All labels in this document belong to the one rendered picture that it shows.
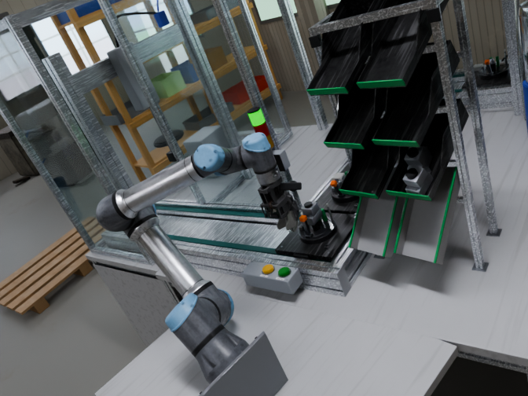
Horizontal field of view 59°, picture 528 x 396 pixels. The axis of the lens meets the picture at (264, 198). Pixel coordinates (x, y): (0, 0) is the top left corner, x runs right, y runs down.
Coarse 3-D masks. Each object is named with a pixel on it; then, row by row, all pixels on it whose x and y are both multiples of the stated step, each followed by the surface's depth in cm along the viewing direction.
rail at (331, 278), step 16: (176, 240) 203; (192, 256) 193; (208, 256) 186; (224, 256) 179; (240, 256) 174; (256, 256) 171; (272, 256) 167; (304, 256) 158; (224, 272) 186; (240, 272) 179; (304, 272) 155; (320, 272) 150; (336, 272) 147; (304, 288) 161; (320, 288) 156; (336, 288) 151
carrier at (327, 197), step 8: (336, 176) 194; (344, 176) 180; (328, 192) 189; (336, 192) 183; (320, 200) 186; (328, 200) 184; (336, 200) 180; (344, 200) 178; (352, 200) 177; (336, 208) 177; (344, 208) 175; (352, 208) 173
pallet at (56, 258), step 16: (64, 240) 474; (80, 240) 458; (48, 256) 453; (64, 256) 439; (80, 256) 431; (16, 272) 448; (32, 272) 435; (48, 272) 427; (64, 272) 411; (80, 272) 415; (0, 288) 429; (16, 288) 417; (32, 288) 406; (48, 288) 395; (0, 304) 406; (16, 304) 391; (32, 304) 383; (48, 304) 392
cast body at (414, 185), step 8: (416, 168) 122; (408, 176) 121; (416, 176) 121; (424, 176) 122; (408, 184) 124; (416, 184) 121; (424, 184) 122; (408, 192) 125; (416, 192) 122; (424, 192) 123
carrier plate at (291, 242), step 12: (336, 216) 172; (348, 216) 169; (348, 228) 163; (288, 240) 170; (300, 240) 167; (336, 240) 159; (276, 252) 169; (288, 252) 164; (300, 252) 161; (312, 252) 158; (324, 252) 156; (336, 252) 155
